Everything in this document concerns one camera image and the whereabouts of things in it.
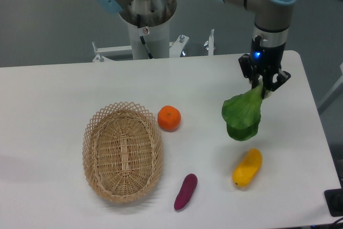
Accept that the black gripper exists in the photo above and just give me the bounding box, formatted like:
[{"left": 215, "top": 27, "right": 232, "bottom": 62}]
[{"left": 238, "top": 35, "right": 291, "bottom": 99}]

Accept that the green leafy vegetable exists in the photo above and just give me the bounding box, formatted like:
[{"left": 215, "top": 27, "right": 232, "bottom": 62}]
[{"left": 221, "top": 84, "right": 263, "bottom": 141}]

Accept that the yellow mango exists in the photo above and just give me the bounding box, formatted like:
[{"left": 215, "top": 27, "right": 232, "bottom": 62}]
[{"left": 232, "top": 148, "right": 263, "bottom": 187}]

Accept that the orange tangerine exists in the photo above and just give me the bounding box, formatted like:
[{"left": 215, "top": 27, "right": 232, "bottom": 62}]
[{"left": 158, "top": 105, "right": 182, "bottom": 132}]

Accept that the purple sweet potato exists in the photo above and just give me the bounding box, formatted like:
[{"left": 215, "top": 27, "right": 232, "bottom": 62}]
[{"left": 174, "top": 174, "right": 198, "bottom": 211}]

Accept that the black box at edge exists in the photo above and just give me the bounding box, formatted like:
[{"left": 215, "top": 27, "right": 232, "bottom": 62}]
[{"left": 324, "top": 188, "right": 342, "bottom": 217}]

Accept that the oval wicker basket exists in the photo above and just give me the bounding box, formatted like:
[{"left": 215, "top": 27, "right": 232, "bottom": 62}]
[{"left": 82, "top": 102, "right": 163, "bottom": 204}]

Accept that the white metal base frame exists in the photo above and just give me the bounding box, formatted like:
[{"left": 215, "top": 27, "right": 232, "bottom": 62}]
[{"left": 92, "top": 29, "right": 215, "bottom": 62}]

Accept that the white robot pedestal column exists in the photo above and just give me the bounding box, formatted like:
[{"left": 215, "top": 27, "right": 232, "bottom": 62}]
[{"left": 127, "top": 22, "right": 170, "bottom": 60}]

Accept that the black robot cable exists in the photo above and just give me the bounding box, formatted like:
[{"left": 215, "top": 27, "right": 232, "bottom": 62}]
[{"left": 136, "top": 14, "right": 154, "bottom": 60}]

